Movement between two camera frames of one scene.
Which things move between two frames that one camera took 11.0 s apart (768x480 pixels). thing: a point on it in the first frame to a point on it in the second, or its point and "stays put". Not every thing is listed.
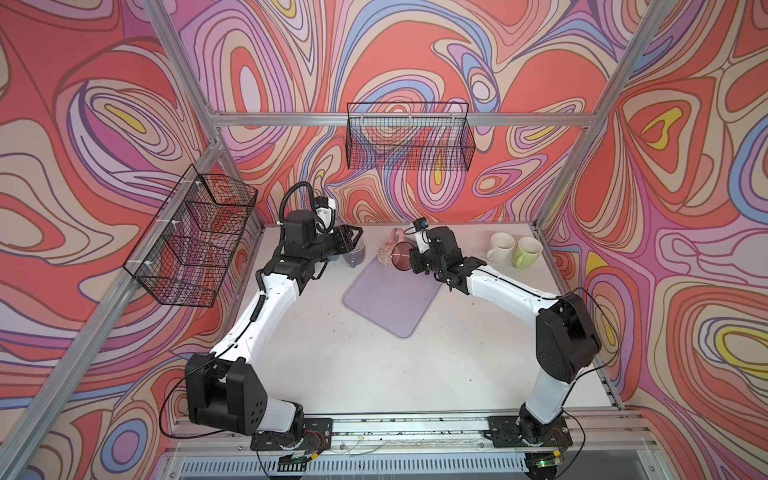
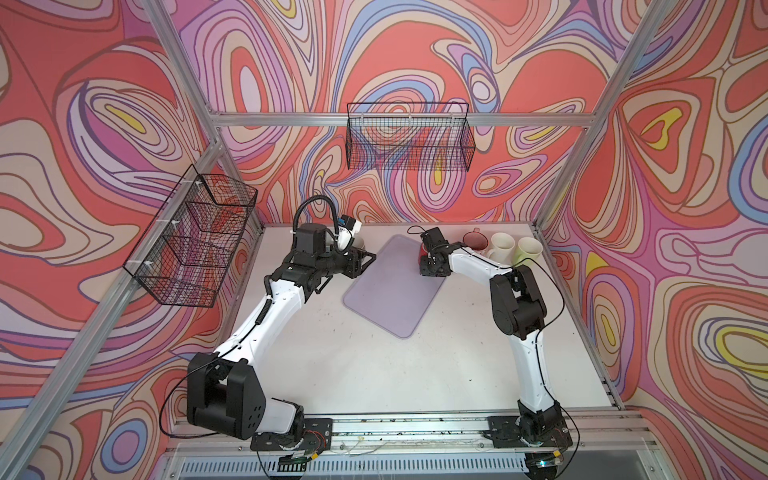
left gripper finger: x=350 y=229 to x=368 y=254
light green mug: x=528 y=252 stays put
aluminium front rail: x=622 y=443 stays put
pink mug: x=396 y=253 to x=476 y=240
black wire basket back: x=409 y=136 stays put
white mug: x=502 y=245 stays put
